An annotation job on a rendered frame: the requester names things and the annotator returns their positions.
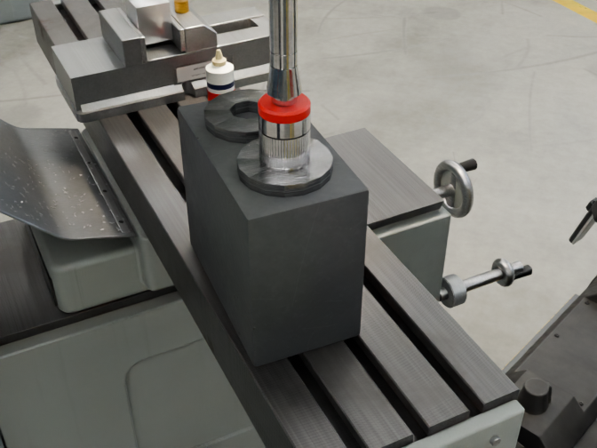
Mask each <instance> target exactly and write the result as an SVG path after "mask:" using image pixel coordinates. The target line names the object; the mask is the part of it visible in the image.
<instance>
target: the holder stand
mask: <svg viewBox="0 0 597 448"><path fill-rule="evenodd" d="M266 93H267V90H254V89H245V90H236V91H231V92H226V93H223V94H220V95H218V96H217V97H215V98H214V99H212V100H208V101H204V102H199V103H195V104H190V105H186V106H181V107H178V110H177V111H178V120H179V137H180V146H181V155H182V163H183V172H184V181H185V190H186V200H187V216H188V225H189V234H190V243H191V245H192V246H193V248H194V250H195V253H196V255H197V257H198V259H199V261H200V262H201V264H202V266H203V269H204V270H205V272H206V274H207V276H208V277H209V279H210V281H211V284H212V286H213V288H214V290H215V292H216V293H217V295H218V297H219V300H220V302H221V303H222V305H223V307H224V309H225V310H226V312H227V315H228V317H229V319H230V321H231V323H232V325H233V326H234V328H235V331H236V333H237V335H238V337H239V338H240V340H241V342H242V344H243V346H244V348H245V350H246V352H247V354H248V356H249V358H250V360H251V362H252V364H253V365H254V366H256V367H258V366H261V365H263V364H269V363H272V362H274V361H277V360H281V359H284V358H286V357H289V356H295V355H297V354H300V353H304V352H307V351H309V350H312V349H315V348H320V347H323V346H326V345H330V344H332V343H335V342H338V341H342V340H346V339H349V338H352V337H355V336H358V335H359V334H360V331H361V317H362V289H363V275H364V261H365V247H366V233H367V219H368V204H369V190H368V188H367V187H366V186H365V185H364V184H363V183H362V181H361V180H360V179H359V178H358V177H357V175H356V174H355V173H354V172H353V171H352V170H351V168H350V167H349V166H348V165H347V164H346V162H345V161H344V160H343V159H342V158H341V157H340V155H339V154H338V153H337V152H336V151H335V150H334V148H333V147H332V146H331V145H330V144H329V142H328V141H327V140H326V139H325V138H324V137H323V136H322V135H321V134H320V133H319V132H318V131H317V129H316V128H315V127H314V126H313V125H312V123H311V122H310V161H309V163H308V164H307V165H306V166H304V167H303V168H301V169H298V170H296V171H292V172H278V171H273V170H270V169H268V168H266V167H265V166H264V165H263V164H262V163H261V162H260V160H259V111H258V101H259V99H260V98H261V97H262V96H263V95H264V94H266Z"/></svg>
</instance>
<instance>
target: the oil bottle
mask: <svg viewBox="0 0 597 448"><path fill-rule="evenodd" d="M206 82H207V94H208V100H212V99H214V98H215V97H217V96H218V95H220V94H223V93H226V92H231V91H234V90H235V77H234V66H233V65H232V64H231V63H229V62H227V59H226V58H224V57H223V56H222V53H221V50H220V49H218V50H217V51H216V56H215V58H213V59H212V63H210V64H208V65H207V66H206Z"/></svg>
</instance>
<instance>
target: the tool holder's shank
mask: <svg viewBox="0 0 597 448"><path fill-rule="evenodd" d="M268 16H269V55H270V65H269V71H268V79H267V94H268V95H269V96H270V97H271V101H272V102H273V103H274V104H275V105H276V106H280V107H288V106H291V105H293V104H295V103H296V102H297V100H298V96H299V95H300V94H301V93H302V87H301V82H300V76H299V66H298V0H268Z"/></svg>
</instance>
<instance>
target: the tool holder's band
mask: <svg viewBox="0 0 597 448"><path fill-rule="evenodd" d="M258 111H259V115H260V116H261V117H262V118H263V119H265V120H267V121H269V122H272V123H276V124H292V123H296V122H299V121H301V120H303V119H305V118H307V117H308V116H309V114H310V111H311V101H310V99H309V98H308V97H307V96H306V95H305V94H303V93H301V94H300V95H299V96H298V100H297V102H296V103H295V104H293V105H291V106H288V107H280V106H276V105H275V104H274V103H273V102H272V101H271V97H270V96H269V95H268V94H267V93H266V94H264V95H263V96H262V97H261V98H260V99H259V101H258Z"/></svg>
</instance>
